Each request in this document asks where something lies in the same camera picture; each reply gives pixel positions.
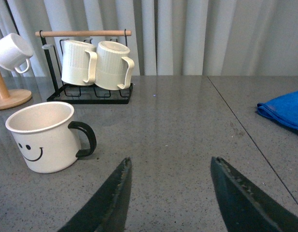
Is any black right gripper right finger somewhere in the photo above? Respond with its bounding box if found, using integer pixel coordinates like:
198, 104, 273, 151
211, 157, 298, 232

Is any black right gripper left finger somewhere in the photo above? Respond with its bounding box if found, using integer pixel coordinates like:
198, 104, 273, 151
59, 158, 132, 232

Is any white smiley face mug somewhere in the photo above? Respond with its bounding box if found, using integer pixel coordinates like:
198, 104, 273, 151
5, 101, 97, 174

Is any blue cloth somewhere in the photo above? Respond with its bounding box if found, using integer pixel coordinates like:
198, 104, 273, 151
257, 91, 298, 131

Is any cream ribbed mug right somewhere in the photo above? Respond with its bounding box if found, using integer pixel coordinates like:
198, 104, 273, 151
95, 41, 135, 90

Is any cream ribbed mug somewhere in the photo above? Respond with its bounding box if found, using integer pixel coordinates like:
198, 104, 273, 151
61, 40, 98, 86
95, 41, 135, 90

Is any cream ribbed mug left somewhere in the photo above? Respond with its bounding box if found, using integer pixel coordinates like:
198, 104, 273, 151
61, 40, 98, 86

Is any wooden mug tree stand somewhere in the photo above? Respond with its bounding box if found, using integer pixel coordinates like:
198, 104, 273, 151
0, 72, 32, 110

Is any white hanging mug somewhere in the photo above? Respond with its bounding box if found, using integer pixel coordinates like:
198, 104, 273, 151
0, 33, 34, 74

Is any black wire mug rack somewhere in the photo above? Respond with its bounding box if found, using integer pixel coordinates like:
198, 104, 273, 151
35, 29, 133, 104

